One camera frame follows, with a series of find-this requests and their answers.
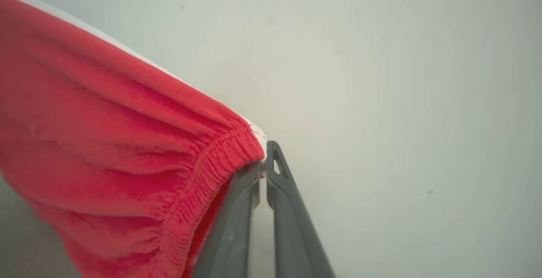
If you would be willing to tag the red shorts with white stripe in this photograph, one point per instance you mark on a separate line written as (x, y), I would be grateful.
(106, 151)

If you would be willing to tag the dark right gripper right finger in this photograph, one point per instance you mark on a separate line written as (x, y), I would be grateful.
(292, 227)

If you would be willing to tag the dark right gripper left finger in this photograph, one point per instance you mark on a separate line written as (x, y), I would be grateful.
(230, 235)

